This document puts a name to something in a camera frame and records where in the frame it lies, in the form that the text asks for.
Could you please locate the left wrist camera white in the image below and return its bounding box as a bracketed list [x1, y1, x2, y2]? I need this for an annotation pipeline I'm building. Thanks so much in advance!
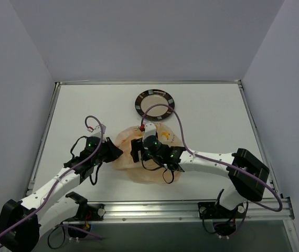
[87, 124, 106, 141]

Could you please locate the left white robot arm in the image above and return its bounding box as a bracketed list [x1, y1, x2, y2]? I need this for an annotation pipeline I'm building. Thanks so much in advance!
[0, 136, 123, 251]

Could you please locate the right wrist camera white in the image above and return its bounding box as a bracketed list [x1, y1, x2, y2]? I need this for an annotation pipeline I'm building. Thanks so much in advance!
[139, 121, 157, 142]

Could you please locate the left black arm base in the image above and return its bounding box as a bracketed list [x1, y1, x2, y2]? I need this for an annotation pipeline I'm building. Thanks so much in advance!
[65, 192, 105, 239]

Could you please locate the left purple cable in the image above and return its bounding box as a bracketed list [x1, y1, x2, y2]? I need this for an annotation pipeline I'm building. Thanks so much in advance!
[0, 115, 106, 252]

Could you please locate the purple cable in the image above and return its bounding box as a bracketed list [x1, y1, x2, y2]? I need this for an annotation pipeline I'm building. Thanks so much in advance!
[140, 103, 283, 212]
[0, 115, 106, 252]

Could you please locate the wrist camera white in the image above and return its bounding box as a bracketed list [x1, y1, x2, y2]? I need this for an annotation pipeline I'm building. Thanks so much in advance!
[139, 121, 157, 142]
[87, 124, 106, 141]

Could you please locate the translucent orange plastic bag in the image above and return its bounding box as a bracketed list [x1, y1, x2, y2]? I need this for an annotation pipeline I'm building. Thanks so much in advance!
[112, 123, 186, 186]

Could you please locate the brown rimmed ceramic plate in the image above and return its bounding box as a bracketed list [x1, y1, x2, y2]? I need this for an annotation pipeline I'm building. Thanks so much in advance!
[134, 89, 175, 121]

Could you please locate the aluminium front rail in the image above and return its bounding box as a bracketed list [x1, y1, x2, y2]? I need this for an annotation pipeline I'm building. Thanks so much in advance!
[87, 199, 294, 224]

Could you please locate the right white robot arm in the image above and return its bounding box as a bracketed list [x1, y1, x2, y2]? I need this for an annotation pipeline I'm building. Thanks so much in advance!
[131, 135, 269, 217]

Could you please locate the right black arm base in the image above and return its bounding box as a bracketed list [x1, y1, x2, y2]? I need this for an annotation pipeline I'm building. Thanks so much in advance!
[198, 189, 249, 240]

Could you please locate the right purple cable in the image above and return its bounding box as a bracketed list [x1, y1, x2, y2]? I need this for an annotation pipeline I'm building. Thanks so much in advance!
[140, 103, 283, 212]

